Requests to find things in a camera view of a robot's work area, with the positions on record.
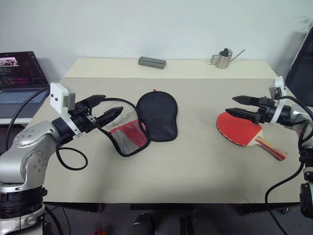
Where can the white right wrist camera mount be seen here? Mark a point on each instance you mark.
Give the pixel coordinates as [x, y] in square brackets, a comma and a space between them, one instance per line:
[278, 84]

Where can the metal watering can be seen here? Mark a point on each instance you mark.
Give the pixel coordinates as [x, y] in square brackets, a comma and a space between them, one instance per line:
[223, 61]

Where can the open laptop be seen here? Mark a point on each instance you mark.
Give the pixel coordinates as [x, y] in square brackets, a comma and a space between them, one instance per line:
[19, 98]

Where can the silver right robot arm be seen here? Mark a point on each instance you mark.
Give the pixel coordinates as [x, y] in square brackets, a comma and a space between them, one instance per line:
[297, 115]

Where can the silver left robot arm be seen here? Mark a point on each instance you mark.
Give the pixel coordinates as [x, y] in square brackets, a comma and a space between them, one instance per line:
[31, 137]

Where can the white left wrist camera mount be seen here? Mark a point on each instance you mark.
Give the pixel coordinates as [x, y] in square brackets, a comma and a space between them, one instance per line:
[57, 94]

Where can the red table tennis paddle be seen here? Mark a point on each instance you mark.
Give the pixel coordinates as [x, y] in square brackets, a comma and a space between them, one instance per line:
[232, 127]

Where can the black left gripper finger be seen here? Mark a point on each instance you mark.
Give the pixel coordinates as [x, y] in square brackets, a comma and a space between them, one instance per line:
[110, 116]
[95, 100]

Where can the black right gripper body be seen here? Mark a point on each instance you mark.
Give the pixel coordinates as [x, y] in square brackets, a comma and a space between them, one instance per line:
[265, 111]

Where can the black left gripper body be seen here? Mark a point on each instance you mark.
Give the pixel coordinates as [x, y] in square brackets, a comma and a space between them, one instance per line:
[83, 121]

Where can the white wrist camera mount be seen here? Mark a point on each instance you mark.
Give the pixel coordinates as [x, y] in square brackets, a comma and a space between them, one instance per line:
[57, 94]
[278, 84]

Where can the small red object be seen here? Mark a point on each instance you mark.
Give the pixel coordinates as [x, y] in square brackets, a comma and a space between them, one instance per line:
[100, 232]

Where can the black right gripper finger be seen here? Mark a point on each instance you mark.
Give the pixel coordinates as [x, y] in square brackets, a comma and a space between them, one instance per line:
[242, 113]
[247, 100]

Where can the dark rounded shape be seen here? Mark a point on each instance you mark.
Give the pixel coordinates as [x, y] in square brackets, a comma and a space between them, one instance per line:
[144, 224]

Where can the black and red paddle case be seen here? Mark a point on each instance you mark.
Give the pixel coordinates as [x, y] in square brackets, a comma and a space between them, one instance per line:
[159, 115]

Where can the grey rectangular box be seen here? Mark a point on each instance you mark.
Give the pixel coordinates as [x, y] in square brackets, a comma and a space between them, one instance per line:
[151, 62]

